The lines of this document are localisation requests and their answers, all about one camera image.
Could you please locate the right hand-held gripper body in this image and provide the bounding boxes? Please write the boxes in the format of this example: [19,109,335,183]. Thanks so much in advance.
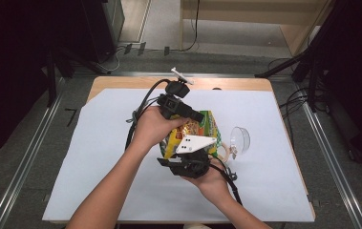
[168,135,218,179]

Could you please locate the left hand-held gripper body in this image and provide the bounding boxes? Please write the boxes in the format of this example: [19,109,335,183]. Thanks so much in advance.
[156,66,196,121]

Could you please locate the yellow green snack bag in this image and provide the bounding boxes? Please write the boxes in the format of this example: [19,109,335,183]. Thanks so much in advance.
[159,110,224,160]

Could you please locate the person's right hand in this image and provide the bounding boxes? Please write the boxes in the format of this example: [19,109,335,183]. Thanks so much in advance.
[181,155,231,200]

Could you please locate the person's left hand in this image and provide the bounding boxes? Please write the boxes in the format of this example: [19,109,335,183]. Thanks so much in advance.
[132,106,190,153]

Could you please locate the white table sheet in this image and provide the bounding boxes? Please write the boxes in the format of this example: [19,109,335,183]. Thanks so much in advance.
[41,88,316,223]

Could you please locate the black cabinet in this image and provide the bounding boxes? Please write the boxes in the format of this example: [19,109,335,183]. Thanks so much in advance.
[81,0,126,64]

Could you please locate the light wooden shelf unit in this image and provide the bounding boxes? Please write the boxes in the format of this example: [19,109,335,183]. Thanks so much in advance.
[180,0,333,57]

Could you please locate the black metal stand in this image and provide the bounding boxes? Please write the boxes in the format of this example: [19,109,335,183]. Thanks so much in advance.
[45,47,110,108]
[254,0,362,113]

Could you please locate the left hand-held gripper black cable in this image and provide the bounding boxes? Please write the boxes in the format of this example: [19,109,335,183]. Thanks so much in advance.
[124,78,172,151]

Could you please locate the hand-held gripper black cable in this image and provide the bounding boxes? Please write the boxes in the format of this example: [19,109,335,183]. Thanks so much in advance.
[124,78,172,151]
[209,155,244,206]

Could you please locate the right hand-held gripper black cable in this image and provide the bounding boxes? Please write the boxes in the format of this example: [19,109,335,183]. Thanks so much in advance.
[209,155,244,206]

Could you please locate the white floor cable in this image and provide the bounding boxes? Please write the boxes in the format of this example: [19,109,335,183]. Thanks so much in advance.
[100,47,121,73]

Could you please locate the black hanging cable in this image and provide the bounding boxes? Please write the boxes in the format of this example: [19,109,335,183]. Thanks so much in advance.
[170,0,201,52]

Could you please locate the black floor cables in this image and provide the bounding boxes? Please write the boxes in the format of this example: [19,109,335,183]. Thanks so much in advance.
[266,56,316,147]

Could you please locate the metal floor rail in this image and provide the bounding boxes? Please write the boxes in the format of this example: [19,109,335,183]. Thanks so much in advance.
[0,75,68,229]
[292,80,362,229]

